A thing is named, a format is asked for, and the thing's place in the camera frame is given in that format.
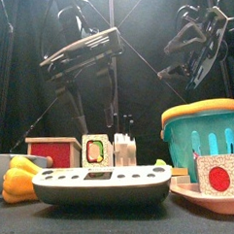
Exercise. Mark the white oval tray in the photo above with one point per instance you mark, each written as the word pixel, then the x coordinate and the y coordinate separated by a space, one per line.
pixel 103 187

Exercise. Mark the orange pot knob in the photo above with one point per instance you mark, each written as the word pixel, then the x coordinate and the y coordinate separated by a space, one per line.
pixel 49 161

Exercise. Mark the sushi roll block red filling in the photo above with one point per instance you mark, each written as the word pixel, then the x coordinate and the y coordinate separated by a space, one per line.
pixel 219 176

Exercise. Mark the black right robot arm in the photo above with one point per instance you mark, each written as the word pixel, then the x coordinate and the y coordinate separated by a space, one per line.
pixel 231 51

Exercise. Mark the red wooden toy box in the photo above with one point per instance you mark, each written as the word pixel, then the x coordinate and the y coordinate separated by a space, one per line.
pixel 57 152

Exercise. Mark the sushi roll block green filling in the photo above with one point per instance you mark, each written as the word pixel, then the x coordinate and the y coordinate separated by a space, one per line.
pixel 95 150

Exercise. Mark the teal basket orange rim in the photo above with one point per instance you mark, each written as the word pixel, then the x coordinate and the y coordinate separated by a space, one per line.
pixel 188 134

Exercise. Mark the green toy food piece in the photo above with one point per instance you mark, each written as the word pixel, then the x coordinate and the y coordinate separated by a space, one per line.
pixel 161 162

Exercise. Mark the wooden toy slice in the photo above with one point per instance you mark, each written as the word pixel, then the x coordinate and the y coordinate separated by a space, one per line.
pixel 180 174

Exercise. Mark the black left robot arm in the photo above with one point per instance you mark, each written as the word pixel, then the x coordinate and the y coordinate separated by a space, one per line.
pixel 68 21

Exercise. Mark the pink toy plate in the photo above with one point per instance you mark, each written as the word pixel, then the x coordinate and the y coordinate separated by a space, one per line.
pixel 217 204

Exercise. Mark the yellow toy bell pepper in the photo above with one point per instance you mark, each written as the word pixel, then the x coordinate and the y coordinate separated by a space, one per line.
pixel 18 184

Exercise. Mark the vertical metal frame pole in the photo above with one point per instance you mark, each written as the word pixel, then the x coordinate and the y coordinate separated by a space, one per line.
pixel 111 12

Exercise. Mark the grey toy pot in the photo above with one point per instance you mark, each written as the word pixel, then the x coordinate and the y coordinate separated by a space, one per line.
pixel 3 170

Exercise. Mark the white rice toy piece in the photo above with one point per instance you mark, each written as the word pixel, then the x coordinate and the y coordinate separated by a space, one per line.
pixel 124 151

